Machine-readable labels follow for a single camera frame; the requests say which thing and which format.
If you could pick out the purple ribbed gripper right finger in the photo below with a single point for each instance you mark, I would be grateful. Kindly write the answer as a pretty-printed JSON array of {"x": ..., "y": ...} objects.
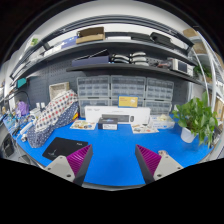
[{"x": 154, "y": 166}]

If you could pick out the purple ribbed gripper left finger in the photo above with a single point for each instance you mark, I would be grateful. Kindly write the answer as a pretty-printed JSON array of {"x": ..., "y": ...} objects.
[{"x": 73, "y": 167}]

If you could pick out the black mouse pad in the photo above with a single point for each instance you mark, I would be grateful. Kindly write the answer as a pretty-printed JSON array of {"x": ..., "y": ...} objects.
[{"x": 61, "y": 146}]

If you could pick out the colourful sticker sheet right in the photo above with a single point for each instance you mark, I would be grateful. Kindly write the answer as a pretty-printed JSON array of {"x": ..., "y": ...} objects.
[{"x": 143, "y": 129}]

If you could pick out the colourful sticker sheet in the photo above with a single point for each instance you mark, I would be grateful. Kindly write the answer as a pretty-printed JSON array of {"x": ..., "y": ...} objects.
[
  {"x": 143, "y": 129},
  {"x": 83, "y": 125}
]

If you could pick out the colourful sticker sheet left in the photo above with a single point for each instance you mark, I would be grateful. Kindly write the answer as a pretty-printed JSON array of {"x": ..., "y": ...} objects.
[{"x": 83, "y": 125}]

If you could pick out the white plant pot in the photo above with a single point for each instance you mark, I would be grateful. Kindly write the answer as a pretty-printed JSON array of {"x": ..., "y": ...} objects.
[{"x": 187, "y": 136}]

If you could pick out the white box with items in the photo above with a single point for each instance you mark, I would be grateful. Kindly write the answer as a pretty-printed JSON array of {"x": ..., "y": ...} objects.
[{"x": 162, "y": 121}]

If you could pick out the small black product box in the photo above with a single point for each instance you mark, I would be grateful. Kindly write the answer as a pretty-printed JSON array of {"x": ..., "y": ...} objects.
[{"x": 108, "y": 123}]

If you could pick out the patterned fabric cover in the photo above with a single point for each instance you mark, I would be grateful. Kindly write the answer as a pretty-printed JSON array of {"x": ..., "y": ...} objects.
[{"x": 60, "y": 112}]

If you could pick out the long white keyboard box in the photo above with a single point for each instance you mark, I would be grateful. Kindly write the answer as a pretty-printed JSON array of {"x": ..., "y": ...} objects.
[{"x": 140, "y": 115}]

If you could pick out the green potted plant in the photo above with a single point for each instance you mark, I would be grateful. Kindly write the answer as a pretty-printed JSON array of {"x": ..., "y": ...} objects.
[{"x": 197, "y": 116}]

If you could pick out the yellow card sign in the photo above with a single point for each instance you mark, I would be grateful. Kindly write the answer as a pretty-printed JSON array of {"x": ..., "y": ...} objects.
[{"x": 127, "y": 101}]

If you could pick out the purple bottle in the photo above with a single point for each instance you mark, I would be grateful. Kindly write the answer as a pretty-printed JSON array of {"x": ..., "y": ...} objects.
[{"x": 23, "y": 108}]

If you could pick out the right clear drawer organizer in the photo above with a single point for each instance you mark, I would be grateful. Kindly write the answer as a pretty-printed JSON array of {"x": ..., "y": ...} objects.
[{"x": 157, "y": 89}]

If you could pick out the clear drawer organizer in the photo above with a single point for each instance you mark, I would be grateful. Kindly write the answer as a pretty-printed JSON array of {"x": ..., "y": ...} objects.
[
  {"x": 157, "y": 89},
  {"x": 128, "y": 85},
  {"x": 94, "y": 86}
]

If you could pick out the white framed box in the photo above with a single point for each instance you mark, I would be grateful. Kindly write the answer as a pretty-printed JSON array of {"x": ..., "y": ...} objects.
[{"x": 55, "y": 89}]

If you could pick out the left clear drawer organizer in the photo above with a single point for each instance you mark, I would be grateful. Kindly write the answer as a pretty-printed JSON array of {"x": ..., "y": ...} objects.
[{"x": 94, "y": 86}]

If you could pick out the middle clear drawer organizer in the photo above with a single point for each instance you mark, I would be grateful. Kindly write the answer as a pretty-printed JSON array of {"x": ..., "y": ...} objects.
[{"x": 128, "y": 85}]

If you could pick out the white oscilloscope instrument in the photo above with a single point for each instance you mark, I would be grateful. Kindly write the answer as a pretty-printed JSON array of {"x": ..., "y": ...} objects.
[{"x": 182, "y": 67}]

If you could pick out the lower black shelf board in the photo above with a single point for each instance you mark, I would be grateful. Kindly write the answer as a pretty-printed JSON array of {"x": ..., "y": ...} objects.
[{"x": 130, "y": 69}]

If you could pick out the dark blue flat case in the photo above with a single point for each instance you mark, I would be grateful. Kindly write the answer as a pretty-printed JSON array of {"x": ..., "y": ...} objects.
[{"x": 100, "y": 57}]

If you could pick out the blue box on shelf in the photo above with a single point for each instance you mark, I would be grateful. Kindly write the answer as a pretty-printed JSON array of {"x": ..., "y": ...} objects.
[{"x": 69, "y": 42}]

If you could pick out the cardboard box on shelf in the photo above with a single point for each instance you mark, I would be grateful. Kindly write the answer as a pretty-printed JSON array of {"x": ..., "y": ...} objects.
[{"x": 90, "y": 34}]

